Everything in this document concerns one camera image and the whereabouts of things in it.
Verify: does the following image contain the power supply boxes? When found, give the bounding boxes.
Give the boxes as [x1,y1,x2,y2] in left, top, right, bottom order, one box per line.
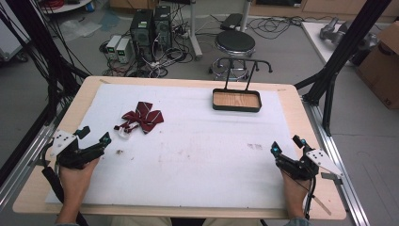
[98,6,201,79]

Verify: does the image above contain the black flat device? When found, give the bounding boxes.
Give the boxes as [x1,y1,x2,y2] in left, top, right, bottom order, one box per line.
[219,12,244,32]

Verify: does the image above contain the white power supply unit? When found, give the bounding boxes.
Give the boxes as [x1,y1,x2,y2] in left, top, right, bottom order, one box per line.
[105,34,122,61]
[115,38,132,64]

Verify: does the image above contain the black stand with wooden tray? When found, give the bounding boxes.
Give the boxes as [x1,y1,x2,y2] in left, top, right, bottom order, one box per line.
[212,56,274,114]

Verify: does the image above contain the black round stool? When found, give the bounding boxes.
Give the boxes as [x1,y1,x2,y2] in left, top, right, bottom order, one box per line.
[208,29,257,82]

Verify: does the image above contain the dark red striped bow tie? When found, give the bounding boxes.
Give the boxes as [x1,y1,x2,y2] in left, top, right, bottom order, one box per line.
[113,101,165,141]

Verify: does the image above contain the black strap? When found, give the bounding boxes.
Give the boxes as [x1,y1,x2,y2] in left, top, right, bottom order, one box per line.
[41,165,89,226]

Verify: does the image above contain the white floor board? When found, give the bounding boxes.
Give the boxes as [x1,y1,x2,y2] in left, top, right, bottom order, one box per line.
[300,21,356,67]

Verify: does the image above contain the person's left hand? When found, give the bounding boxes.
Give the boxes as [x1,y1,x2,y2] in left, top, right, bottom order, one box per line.
[58,157,101,205]

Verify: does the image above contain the black metal frame stand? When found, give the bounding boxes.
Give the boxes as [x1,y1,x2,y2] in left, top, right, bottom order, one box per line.
[294,0,393,137]
[0,0,92,186]

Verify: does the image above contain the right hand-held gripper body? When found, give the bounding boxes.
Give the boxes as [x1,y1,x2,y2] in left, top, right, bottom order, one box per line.
[275,148,344,182]

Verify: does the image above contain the black computer tower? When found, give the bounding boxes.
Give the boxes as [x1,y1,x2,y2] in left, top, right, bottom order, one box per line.
[129,8,155,62]
[152,5,173,51]

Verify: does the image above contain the white foam mat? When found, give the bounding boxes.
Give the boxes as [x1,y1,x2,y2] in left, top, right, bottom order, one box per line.
[44,82,299,210]

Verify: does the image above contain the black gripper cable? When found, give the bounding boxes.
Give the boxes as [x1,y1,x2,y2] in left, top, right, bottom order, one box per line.
[302,176,316,221]

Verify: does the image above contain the aluminium rail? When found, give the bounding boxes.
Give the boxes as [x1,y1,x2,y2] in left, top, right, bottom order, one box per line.
[0,124,58,209]
[301,95,372,226]

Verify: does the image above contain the person's right hand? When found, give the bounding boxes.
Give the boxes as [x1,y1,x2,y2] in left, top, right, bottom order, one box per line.
[280,170,312,205]

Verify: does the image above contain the grey table leg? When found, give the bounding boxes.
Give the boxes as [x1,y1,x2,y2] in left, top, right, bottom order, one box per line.
[187,0,204,61]

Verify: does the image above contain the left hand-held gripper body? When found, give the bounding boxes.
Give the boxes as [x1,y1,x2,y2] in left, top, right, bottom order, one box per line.
[49,130,106,170]

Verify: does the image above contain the brown cardboard box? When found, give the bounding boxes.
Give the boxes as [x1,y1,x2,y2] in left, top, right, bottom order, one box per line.
[355,21,399,110]

